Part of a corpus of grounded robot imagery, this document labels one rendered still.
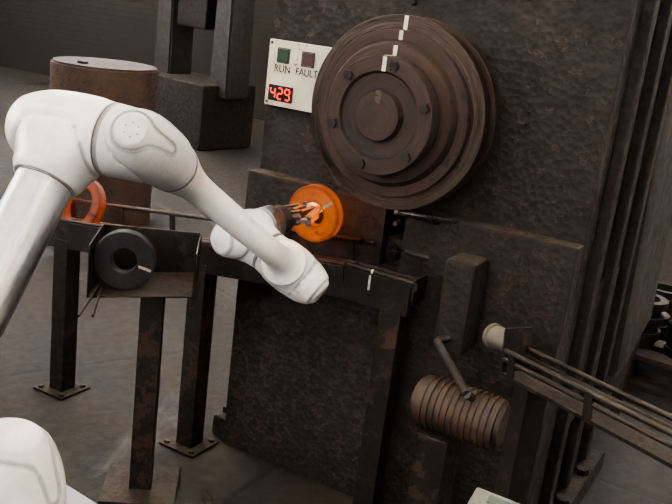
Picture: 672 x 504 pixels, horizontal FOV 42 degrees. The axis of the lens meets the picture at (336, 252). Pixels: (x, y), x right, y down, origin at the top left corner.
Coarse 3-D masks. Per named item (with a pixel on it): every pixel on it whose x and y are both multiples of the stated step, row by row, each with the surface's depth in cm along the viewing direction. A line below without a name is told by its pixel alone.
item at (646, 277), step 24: (648, 192) 271; (648, 216) 275; (648, 240) 282; (648, 264) 294; (648, 288) 308; (624, 312) 290; (648, 312) 323; (624, 336) 294; (624, 360) 300; (624, 384) 350
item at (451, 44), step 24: (360, 24) 213; (384, 24) 210; (408, 24) 207; (432, 24) 204; (336, 48) 217; (456, 48) 202; (480, 72) 205; (312, 96) 223; (480, 96) 201; (312, 120) 225; (480, 120) 202; (480, 144) 203; (336, 168) 224; (456, 168) 207; (360, 192) 221; (432, 192) 211
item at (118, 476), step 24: (96, 240) 223; (168, 240) 236; (192, 240) 236; (120, 264) 237; (168, 264) 238; (192, 264) 238; (144, 288) 225; (168, 288) 225; (192, 288) 226; (144, 312) 227; (144, 336) 229; (144, 360) 231; (144, 384) 233; (144, 408) 235; (144, 432) 237; (144, 456) 239; (120, 480) 245; (144, 480) 241; (168, 480) 248
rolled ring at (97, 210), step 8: (96, 184) 278; (96, 192) 277; (104, 192) 279; (96, 200) 276; (104, 200) 278; (96, 208) 275; (104, 208) 277; (64, 216) 281; (88, 216) 276; (96, 216) 275
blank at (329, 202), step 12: (300, 192) 232; (312, 192) 230; (324, 192) 228; (300, 204) 233; (324, 204) 229; (336, 204) 228; (324, 216) 230; (336, 216) 228; (300, 228) 234; (312, 228) 233; (324, 228) 231; (336, 228) 229; (312, 240) 233; (324, 240) 232
